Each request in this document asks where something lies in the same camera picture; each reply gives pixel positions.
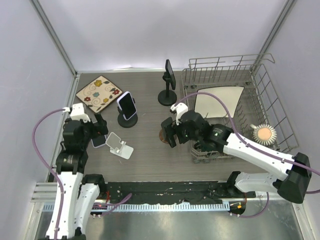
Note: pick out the white slotted cable duct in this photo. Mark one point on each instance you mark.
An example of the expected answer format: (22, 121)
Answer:
(182, 207)

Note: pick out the grey wire dish rack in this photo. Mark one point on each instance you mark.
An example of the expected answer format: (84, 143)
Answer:
(259, 102)

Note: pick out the floral square trivet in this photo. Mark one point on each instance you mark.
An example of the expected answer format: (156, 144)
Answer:
(99, 94)

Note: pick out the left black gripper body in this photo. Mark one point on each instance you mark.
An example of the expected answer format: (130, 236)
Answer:
(87, 129)

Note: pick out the black phone on tall stand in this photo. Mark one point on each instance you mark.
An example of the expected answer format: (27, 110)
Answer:
(170, 74)

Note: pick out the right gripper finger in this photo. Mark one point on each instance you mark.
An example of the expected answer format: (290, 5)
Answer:
(166, 126)
(170, 136)

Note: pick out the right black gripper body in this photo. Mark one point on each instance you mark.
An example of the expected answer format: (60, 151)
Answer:
(184, 135)

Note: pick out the white folding phone stand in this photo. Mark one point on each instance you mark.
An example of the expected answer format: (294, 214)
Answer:
(118, 147)

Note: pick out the white square plate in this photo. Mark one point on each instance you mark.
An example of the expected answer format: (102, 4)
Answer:
(209, 107)

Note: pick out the wooden-base grey phone stand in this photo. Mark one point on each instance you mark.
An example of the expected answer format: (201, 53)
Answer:
(162, 137)

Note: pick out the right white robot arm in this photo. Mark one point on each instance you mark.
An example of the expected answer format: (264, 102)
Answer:
(287, 175)

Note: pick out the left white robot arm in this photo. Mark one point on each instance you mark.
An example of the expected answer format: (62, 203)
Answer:
(76, 191)

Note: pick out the ribbed cup with peach inside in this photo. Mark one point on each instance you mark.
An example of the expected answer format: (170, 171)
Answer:
(264, 134)

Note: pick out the tall black phone stand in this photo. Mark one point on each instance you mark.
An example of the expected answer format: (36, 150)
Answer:
(167, 97)

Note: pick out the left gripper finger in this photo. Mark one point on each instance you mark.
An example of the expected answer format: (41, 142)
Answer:
(101, 124)
(100, 131)

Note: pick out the dark green mug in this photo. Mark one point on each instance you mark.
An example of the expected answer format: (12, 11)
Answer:
(198, 146)

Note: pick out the purple-cased phone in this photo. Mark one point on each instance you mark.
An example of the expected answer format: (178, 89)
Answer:
(127, 105)
(97, 141)

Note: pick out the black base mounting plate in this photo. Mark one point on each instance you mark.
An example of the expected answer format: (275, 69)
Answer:
(169, 192)

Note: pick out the black round-base left stand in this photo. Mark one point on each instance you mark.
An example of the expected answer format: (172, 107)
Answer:
(126, 123)

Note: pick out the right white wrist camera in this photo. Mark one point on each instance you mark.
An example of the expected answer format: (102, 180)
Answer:
(178, 109)

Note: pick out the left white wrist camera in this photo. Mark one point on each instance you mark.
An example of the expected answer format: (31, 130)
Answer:
(77, 112)

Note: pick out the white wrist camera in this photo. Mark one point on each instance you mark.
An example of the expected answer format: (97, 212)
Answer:
(178, 109)
(77, 112)

